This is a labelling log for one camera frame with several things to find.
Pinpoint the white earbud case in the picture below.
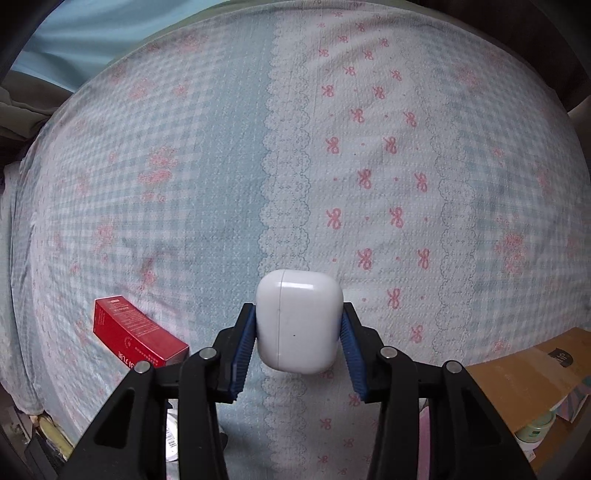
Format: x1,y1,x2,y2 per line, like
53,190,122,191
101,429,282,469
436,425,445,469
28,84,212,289
255,269,345,371

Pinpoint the cardboard box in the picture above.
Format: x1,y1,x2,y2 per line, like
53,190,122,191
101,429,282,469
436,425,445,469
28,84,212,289
465,325,591,468

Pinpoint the checked bow print bed sheet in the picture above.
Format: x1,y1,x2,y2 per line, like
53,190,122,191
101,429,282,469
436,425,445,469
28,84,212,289
0,0,591,480

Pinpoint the white round cream jar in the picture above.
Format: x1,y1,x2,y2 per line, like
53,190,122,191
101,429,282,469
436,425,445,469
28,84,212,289
165,401,182,463

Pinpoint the brown curtain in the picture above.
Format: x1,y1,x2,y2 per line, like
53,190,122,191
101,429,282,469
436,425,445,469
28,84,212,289
0,80,54,164

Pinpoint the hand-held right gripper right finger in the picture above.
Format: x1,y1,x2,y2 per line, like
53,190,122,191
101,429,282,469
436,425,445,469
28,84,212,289
338,302,540,480

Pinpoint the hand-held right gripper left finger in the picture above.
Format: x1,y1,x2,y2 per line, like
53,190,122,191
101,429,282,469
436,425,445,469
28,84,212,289
58,302,257,480

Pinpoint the small red pink box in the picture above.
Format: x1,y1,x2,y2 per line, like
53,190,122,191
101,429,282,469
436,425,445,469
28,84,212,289
93,296,190,368

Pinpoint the stack of folded cloths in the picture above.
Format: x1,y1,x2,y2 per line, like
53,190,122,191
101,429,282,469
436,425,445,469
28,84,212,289
25,411,77,464

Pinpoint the light blue hanging cloth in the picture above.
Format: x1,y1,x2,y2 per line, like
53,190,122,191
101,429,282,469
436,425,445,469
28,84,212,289
9,0,225,95

